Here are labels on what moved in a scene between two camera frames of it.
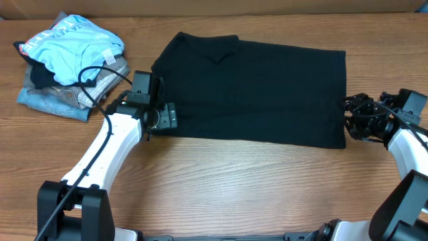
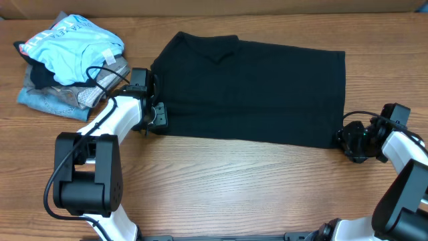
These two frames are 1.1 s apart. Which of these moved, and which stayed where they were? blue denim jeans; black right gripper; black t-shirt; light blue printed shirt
Moved: black right gripper
Stayed: black t-shirt; light blue printed shirt; blue denim jeans
